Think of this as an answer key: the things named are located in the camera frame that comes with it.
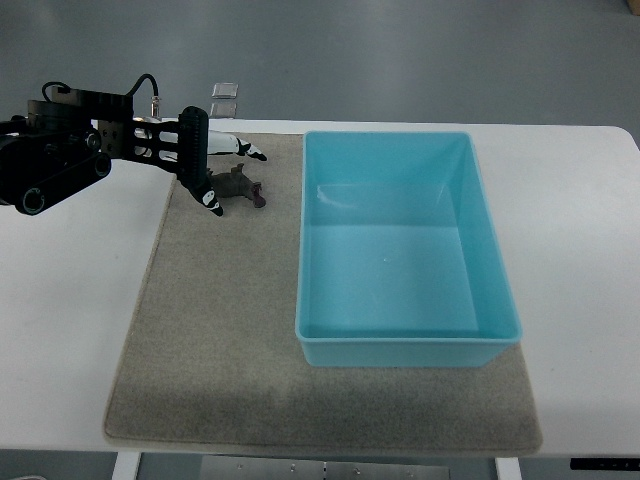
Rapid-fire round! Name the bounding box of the lower silver floor plate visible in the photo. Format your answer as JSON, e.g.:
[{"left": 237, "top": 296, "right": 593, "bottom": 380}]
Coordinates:
[{"left": 209, "top": 101, "right": 237, "bottom": 119}]

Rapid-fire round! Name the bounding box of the black table control panel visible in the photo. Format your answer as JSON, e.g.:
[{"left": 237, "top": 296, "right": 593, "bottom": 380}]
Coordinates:
[{"left": 570, "top": 457, "right": 640, "bottom": 472}]

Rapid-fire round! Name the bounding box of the grey felt mat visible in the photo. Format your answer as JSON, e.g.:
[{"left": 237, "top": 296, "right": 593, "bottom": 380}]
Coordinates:
[{"left": 103, "top": 135, "right": 542, "bottom": 457}]

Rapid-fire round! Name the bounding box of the metal table base plate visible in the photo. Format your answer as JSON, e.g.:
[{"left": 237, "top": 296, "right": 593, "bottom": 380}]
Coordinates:
[{"left": 199, "top": 456, "right": 451, "bottom": 480}]

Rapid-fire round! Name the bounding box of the brown toy hippo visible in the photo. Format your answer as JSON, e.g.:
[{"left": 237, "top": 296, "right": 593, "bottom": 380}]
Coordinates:
[{"left": 207, "top": 163, "right": 266, "bottom": 208}]

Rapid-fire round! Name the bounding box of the light blue plastic box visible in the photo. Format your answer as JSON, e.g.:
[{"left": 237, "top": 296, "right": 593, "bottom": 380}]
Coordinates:
[{"left": 295, "top": 131, "right": 522, "bottom": 368}]

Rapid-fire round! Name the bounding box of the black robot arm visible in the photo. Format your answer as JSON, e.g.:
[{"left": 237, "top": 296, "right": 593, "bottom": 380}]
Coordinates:
[{"left": 1, "top": 81, "right": 223, "bottom": 216}]

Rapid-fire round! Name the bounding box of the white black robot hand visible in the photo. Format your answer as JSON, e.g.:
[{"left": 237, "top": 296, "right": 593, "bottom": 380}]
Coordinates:
[{"left": 123, "top": 107, "right": 267, "bottom": 216}]

